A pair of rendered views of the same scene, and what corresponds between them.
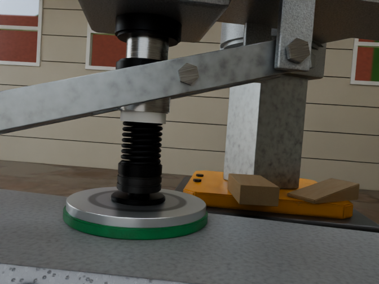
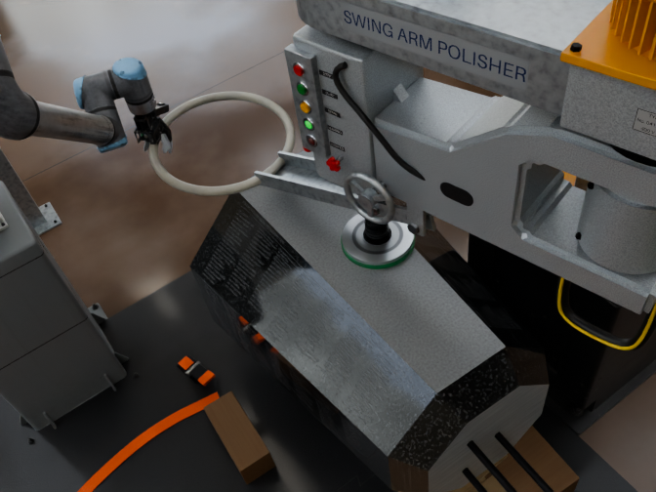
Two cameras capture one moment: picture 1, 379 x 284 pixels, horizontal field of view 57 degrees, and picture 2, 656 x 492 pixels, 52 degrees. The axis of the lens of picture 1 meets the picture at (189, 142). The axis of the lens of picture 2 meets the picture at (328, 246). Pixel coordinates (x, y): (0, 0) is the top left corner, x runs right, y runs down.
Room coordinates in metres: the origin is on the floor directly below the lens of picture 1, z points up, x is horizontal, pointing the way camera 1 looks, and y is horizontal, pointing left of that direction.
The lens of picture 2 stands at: (-0.29, -0.95, 2.31)
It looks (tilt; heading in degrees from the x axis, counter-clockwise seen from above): 48 degrees down; 57
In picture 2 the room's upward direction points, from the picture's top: 10 degrees counter-clockwise
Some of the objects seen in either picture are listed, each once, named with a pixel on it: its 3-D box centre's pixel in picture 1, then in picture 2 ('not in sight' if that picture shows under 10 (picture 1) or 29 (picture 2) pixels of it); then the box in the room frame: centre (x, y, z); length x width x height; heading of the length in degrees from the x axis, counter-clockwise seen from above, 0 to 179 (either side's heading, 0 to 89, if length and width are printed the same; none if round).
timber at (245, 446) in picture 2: not in sight; (238, 436); (-0.05, 0.26, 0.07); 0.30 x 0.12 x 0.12; 82
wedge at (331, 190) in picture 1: (323, 189); not in sight; (1.03, -0.41, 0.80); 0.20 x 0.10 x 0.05; 122
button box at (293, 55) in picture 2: not in sight; (309, 103); (0.41, 0.12, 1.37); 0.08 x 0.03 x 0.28; 99
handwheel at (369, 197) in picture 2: not in sight; (377, 189); (0.44, -0.06, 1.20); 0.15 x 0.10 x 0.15; 99
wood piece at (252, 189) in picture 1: (251, 188); not in sight; (0.96, -0.18, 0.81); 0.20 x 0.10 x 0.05; 2
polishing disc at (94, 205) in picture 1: (137, 203); (377, 235); (0.54, 0.07, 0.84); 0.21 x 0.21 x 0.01
